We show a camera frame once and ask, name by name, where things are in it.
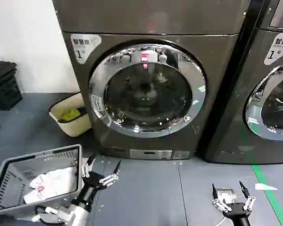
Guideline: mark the grey dryer with silver panel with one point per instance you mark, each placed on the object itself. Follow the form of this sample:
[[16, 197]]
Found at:
[[141, 21]]

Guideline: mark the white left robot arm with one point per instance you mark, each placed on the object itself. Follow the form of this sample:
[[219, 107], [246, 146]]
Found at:
[[77, 215]]

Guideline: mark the white cloth with red print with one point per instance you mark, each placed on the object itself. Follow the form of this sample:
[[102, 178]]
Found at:
[[54, 181]]

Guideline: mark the silver dryer service panel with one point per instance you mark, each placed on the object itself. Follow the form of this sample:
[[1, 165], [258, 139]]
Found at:
[[151, 154]]

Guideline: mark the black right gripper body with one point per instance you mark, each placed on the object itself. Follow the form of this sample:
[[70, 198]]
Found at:
[[238, 215]]

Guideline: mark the yellow-green cloth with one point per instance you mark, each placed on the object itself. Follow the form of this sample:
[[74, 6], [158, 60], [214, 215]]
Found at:
[[70, 114]]

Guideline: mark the stacked black plastic crates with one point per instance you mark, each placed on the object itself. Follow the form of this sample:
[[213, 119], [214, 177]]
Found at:
[[3, 87]]

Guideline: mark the grey dryer with drawer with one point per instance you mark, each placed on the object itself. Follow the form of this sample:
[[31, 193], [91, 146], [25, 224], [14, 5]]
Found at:
[[231, 106]]

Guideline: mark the cream plastic bin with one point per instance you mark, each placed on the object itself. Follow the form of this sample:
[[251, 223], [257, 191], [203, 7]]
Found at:
[[77, 127]]

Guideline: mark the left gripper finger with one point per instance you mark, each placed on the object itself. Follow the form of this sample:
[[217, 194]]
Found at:
[[109, 179], [86, 167]]

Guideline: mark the silver number label sticker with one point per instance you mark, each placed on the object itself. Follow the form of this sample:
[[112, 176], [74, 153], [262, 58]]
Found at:
[[83, 44], [277, 50]]

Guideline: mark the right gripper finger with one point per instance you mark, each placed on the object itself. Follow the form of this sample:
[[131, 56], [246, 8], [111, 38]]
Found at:
[[248, 201], [218, 203]]

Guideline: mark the silver floor socket plate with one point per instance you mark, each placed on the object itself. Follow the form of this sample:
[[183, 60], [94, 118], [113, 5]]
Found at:
[[225, 195]]

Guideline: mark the round chrome glass dryer door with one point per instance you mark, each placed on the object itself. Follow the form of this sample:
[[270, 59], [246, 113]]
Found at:
[[147, 90], [277, 99]]

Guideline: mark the green floor tape stripe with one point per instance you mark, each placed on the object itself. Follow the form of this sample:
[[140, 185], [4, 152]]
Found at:
[[265, 195]]

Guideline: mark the grey plastic laundry basket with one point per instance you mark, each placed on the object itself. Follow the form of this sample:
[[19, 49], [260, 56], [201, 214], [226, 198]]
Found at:
[[4, 169]]

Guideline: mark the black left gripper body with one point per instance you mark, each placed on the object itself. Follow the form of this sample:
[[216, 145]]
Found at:
[[92, 182]]

